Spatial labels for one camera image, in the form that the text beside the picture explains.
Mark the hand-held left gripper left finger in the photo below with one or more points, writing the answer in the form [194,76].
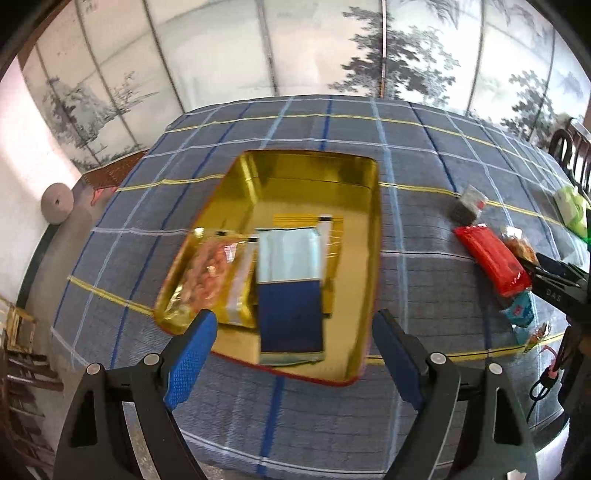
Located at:
[191,360]

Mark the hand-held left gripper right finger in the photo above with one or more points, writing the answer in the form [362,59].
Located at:
[397,360]

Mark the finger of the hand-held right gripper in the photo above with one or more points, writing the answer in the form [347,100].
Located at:
[561,297]
[561,267]

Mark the light blue cartoon snack packet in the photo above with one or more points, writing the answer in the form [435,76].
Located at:
[521,311]

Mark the small green snack packet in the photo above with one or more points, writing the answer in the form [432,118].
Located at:
[538,339]

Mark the sesame block with orange print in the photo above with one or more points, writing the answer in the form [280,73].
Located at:
[519,244]

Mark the red snack packet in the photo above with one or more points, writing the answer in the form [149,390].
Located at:
[494,258]

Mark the plain gold snack packet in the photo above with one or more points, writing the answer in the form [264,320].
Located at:
[242,300]

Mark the clear-window peanut snack packet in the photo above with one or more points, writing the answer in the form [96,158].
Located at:
[207,272]

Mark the blue and silver snack packet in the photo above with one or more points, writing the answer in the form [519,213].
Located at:
[288,314]

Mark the sesame block with red label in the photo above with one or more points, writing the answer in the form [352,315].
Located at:
[471,205]

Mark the gold packet with white label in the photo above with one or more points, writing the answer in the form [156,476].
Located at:
[333,258]

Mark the red tin box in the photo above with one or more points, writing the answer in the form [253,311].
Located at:
[300,194]

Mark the green tissue pack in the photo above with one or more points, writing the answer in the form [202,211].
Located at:
[575,207]

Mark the plaid tablecloth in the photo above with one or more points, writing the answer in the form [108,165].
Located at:
[300,415]

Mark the dark wooden chair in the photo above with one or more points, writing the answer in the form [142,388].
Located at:
[572,152]

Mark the wooden stool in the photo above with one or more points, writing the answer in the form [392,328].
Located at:
[18,323]

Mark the painted folding screen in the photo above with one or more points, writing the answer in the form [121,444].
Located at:
[231,55]

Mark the round wooden wall knob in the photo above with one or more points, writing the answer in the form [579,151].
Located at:
[56,203]

